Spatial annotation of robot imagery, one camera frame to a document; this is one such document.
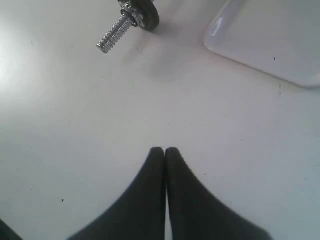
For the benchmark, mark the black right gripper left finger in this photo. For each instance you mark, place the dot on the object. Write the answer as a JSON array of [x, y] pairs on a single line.
[[140, 212]]

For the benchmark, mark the black weight plate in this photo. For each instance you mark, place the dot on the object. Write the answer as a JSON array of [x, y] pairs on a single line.
[[151, 13]]

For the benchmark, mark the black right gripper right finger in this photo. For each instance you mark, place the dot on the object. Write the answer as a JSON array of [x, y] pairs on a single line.
[[196, 214]]

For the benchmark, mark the chrome star collar nut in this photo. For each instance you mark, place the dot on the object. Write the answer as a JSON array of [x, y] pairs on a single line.
[[133, 12]]

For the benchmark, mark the chrome threaded dumbbell bar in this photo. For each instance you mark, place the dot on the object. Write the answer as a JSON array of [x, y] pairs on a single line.
[[115, 33]]

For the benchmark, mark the white rectangular plastic tray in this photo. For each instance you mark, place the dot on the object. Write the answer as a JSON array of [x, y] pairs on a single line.
[[277, 37]]

